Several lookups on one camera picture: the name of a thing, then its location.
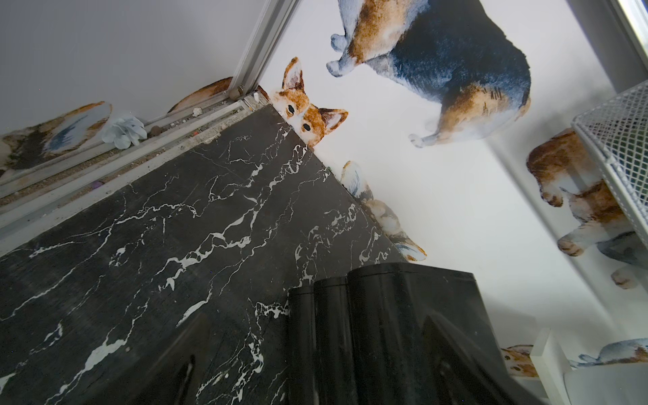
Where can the black drawer cabinet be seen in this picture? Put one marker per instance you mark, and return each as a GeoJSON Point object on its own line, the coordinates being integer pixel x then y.
{"type": "Point", "coordinates": [359, 339]}

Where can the white paper flower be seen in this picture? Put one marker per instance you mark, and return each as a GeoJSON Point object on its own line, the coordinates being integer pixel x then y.
{"type": "Point", "coordinates": [124, 132]}

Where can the white tiered display stand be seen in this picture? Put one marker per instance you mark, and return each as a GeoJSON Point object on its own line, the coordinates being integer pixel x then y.
{"type": "Point", "coordinates": [617, 375]}

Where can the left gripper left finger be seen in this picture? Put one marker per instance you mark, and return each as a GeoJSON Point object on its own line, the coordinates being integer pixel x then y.
{"type": "Point", "coordinates": [173, 372]}

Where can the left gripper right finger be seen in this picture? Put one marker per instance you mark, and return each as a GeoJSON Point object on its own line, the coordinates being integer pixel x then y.
{"type": "Point", "coordinates": [462, 373]}

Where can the white wire wall basket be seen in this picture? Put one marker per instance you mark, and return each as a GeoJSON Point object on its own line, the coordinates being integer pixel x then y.
{"type": "Point", "coordinates": [616, 134]}

